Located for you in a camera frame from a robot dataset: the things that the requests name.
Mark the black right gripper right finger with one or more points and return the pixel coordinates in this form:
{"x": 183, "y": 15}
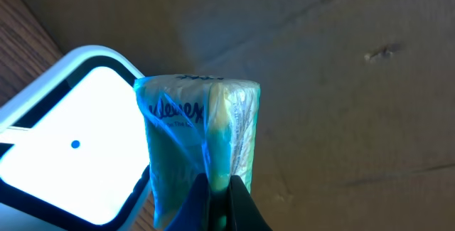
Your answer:
{"x": 242, "y": 213}

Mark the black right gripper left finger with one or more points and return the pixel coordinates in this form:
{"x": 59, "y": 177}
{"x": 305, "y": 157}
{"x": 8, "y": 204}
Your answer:
{"x": 194, "y": 212}

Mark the teal white tissue packet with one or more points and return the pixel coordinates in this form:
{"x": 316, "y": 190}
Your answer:
{"x": 196, "y": 124}

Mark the white barcode scanner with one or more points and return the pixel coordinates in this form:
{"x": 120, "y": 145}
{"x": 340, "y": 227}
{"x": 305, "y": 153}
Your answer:
{"x": 73, "y": 147}

